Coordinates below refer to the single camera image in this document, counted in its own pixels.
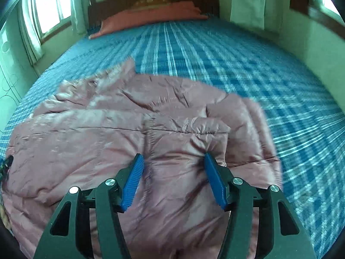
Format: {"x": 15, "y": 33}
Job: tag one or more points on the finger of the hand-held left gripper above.
{"x": 8, "y": 163}

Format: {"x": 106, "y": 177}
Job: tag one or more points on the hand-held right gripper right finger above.
{"x": 215, "y": 183}

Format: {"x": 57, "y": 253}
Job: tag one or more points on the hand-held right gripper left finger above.
{"x": 132, "y": 183}

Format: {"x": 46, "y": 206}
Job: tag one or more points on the pink puffer jacket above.
{"x": 107, "y": 140}

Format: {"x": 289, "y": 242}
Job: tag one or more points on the white wardrobe with circle pattern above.
{"x": 10, "y": 81}

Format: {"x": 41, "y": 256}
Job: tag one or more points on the blue plaid bed sheet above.
{"x": 215, "y": 59}

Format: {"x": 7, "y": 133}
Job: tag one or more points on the pale sheer curtain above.
{"x": 79, "y": 8}
{"x": 250, "y": 2}
{"x": 31, "y": 37}

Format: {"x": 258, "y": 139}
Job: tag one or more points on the large bright window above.
{"x": 48, "y": 13}

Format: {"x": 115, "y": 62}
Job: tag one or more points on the red pillow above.
{"x": 140, "y": 19}

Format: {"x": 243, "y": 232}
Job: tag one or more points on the dark wooden headboard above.
{"x": 113, "y": 5}

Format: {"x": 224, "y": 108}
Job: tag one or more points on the patterned brown pillow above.
{"x": 151, "y": 2}

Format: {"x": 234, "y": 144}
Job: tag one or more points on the small wood-framed window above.
{"x": 320, "y": 0}

